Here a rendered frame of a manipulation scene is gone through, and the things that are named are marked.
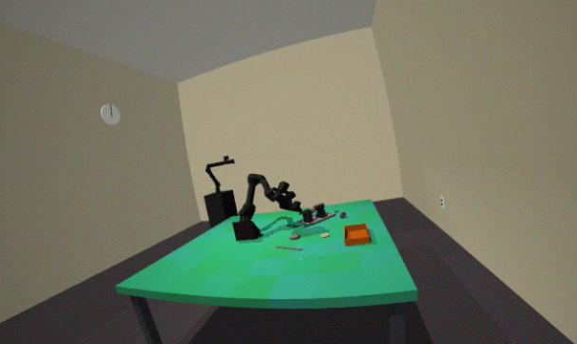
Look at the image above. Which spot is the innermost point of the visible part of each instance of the orange open tray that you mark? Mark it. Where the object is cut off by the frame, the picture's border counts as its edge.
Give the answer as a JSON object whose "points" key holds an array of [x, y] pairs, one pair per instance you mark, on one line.
{"points": [[356, 235]]}

